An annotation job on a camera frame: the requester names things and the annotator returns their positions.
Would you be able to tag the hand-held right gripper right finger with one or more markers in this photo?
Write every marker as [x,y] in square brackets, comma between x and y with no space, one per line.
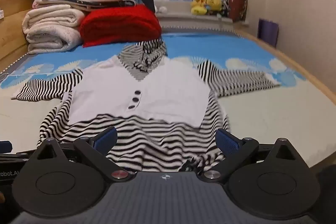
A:
[227,142]

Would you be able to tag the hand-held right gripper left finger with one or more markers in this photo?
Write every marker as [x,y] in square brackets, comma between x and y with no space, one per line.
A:
[107,137]

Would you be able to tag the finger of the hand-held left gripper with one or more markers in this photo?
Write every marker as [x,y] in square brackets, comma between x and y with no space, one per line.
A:
[5,146]

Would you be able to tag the black white striped shirt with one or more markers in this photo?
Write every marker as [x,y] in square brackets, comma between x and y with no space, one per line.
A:
[157,87]

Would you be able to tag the red knitted blanket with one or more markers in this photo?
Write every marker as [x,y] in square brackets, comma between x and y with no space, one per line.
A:
[118,24]

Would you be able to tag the wooden headboard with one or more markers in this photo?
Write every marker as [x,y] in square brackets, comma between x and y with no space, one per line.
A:
[13,29]

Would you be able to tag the purple box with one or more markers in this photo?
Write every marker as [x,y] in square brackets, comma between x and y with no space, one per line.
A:
[268,32]

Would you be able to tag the white folded quilt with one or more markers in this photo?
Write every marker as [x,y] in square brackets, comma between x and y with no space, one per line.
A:
[52,27]

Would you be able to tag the dark patterned folded cloth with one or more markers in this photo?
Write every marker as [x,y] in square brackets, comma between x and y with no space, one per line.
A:
[105,5]

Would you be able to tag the red cushion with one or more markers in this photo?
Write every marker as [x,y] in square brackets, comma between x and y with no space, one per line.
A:
[238,5]

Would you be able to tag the yellow plush toy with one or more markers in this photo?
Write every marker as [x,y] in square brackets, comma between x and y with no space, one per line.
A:
[200,2]
[214,3]

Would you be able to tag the white plush toy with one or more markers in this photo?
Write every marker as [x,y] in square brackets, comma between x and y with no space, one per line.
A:
[160,6]

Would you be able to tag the wooden bed side rail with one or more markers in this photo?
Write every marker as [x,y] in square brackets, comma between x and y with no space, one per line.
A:
[294,61]

